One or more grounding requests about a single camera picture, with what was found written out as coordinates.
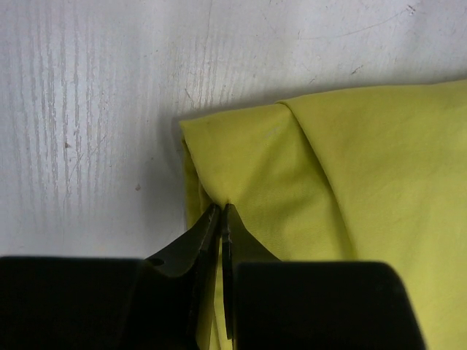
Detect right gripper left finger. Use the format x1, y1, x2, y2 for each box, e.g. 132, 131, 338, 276
147, 204, 221, 349

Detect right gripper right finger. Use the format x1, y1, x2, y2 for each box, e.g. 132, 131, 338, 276
220, 203, 280, 340

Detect yellow-green trousers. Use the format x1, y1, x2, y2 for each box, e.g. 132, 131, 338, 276
180, 80, 466, 349

